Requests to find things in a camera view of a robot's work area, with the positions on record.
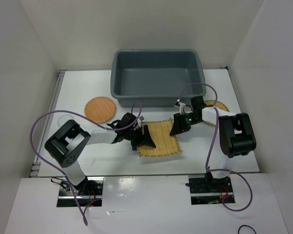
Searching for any square bamboo mat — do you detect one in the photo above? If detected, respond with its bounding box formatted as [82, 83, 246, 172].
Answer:
[137, 118, 182, 157]

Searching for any grey plastic bin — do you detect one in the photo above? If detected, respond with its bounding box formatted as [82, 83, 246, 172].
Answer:
[110, 49, 206, 107]

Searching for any black cable loop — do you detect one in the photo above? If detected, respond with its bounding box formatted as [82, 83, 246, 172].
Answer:
[238, 224, 257, 234]

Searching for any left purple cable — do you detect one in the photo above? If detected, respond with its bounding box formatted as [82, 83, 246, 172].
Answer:
[29, 99, 144, 226]

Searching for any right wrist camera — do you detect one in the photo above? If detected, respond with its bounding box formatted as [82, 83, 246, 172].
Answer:
[174, 99, 193, 115]

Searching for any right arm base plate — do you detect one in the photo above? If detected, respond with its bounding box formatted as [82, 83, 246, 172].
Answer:
[185, 174, 235, 205]

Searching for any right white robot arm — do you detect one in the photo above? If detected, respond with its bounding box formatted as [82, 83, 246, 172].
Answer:
[169, 96, 256, 192]

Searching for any yellow round woven coaster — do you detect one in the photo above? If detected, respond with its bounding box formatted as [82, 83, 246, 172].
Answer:
[202, 100, 229, 126]

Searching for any clear plastic cup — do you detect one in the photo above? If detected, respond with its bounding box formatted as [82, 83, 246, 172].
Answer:
[58, 114, 74, 127]

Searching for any purple cable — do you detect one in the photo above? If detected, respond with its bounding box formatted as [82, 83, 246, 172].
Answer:
[29, 99, 144, 226]
[178, 82, 254, 213]

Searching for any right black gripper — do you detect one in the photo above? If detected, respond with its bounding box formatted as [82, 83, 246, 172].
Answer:
[168, 112, 201, 136]

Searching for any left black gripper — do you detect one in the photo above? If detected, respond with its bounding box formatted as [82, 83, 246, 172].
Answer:
[125, 125, 156, 152]

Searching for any orange round woven coaster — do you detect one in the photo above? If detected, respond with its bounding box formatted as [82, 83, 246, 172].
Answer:
[84, 96, 116, 123]

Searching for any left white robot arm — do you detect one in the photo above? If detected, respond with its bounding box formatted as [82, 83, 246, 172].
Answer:
[44, 113, 156, 195]

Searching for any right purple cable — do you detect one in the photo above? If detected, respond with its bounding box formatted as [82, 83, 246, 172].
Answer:
[178, 82, 254, 213]

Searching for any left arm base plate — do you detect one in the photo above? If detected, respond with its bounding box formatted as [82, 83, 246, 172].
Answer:
[50, 177, 104, 208]

